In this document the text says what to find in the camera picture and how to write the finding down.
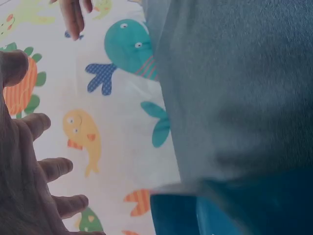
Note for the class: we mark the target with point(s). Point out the blue glossy object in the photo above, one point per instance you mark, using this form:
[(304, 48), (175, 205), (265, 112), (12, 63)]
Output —
[(176, 213)]

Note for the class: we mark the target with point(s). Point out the person's right fingers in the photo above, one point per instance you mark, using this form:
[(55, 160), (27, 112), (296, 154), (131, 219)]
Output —
[(73, 19)]

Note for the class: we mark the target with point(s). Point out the person's left thumb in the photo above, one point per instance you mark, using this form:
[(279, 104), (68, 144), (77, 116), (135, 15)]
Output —
[(14, 67)]

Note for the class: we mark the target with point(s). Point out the person's left hand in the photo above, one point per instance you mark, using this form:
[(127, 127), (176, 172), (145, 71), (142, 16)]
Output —
[(22, 176)]

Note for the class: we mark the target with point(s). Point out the person's right hand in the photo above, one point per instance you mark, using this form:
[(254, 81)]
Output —
[(72, 18)]

